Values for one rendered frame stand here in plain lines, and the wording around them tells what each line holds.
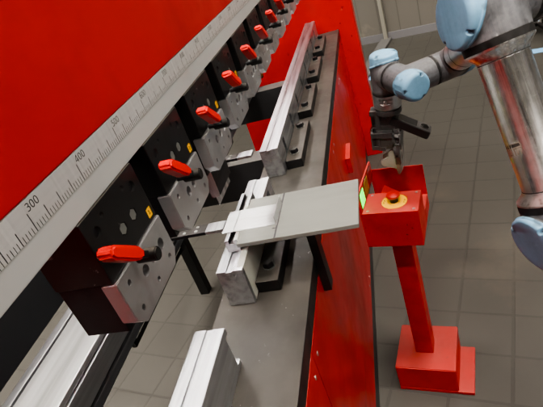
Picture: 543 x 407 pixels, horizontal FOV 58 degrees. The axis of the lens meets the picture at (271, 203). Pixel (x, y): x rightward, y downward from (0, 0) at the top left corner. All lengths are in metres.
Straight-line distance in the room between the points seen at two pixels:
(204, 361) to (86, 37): 0.53
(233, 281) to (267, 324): 0.11
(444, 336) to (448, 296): 0.35
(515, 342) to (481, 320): 0.15
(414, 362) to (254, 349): 0.97
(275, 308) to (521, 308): 1.33
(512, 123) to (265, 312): 0.59
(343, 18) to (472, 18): 2.27
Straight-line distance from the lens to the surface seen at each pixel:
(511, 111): 0.92
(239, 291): 1.07
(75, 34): 0.67
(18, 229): 0.51
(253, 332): 1.02
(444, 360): 1.86
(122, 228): 0.64
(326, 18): 3.12
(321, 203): 1.09
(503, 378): 1.97
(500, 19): 0.90
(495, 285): 2.28
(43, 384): 1.02
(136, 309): 0.64
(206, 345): 0.90
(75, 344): 1.06
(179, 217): 0.77
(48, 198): 0.55
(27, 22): 0.61
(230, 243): 1.08
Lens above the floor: 1.56
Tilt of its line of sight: 29 degrees down
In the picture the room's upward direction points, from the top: 20 degrees counter-clockwise
